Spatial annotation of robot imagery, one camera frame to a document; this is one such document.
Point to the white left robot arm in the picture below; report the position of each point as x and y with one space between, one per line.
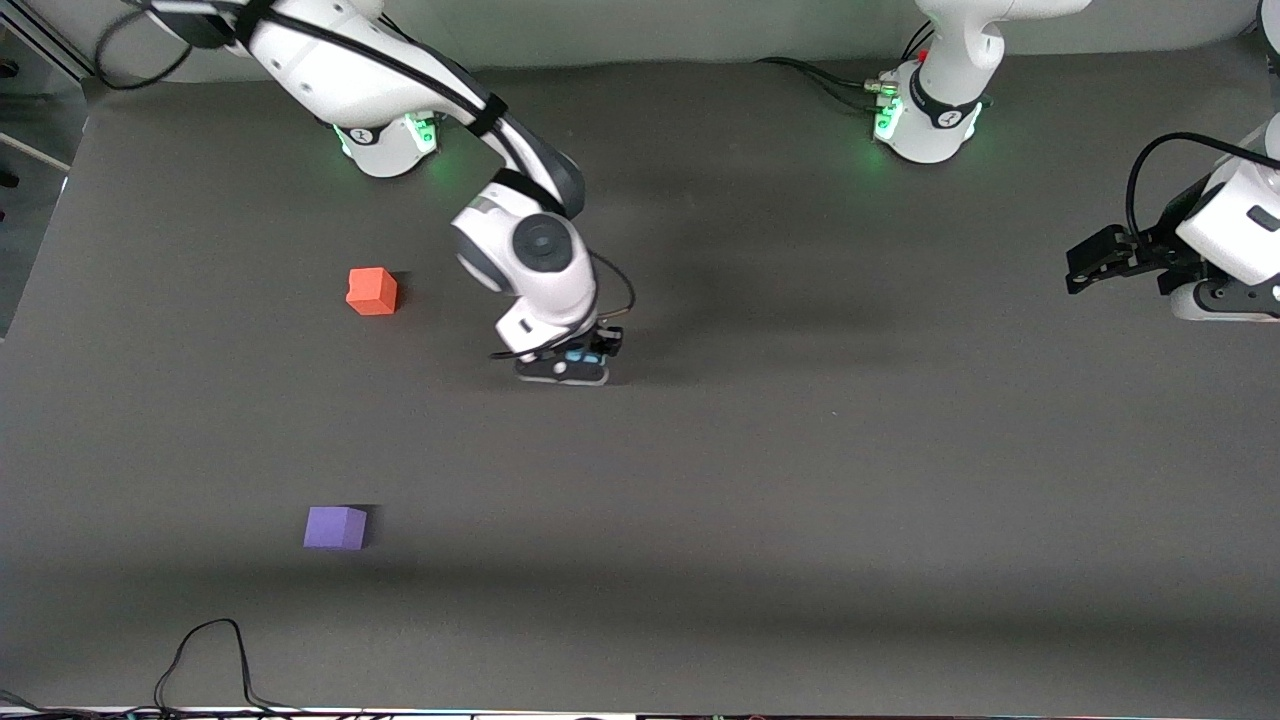
950 110

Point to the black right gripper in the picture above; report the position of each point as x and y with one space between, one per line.
603 343

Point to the purple foam block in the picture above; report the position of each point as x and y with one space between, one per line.
335 528

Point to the light blue foam block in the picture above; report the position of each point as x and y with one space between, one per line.
577 355

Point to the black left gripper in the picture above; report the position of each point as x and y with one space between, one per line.
1163 243

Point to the orange foam block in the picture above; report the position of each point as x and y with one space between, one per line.
372 291

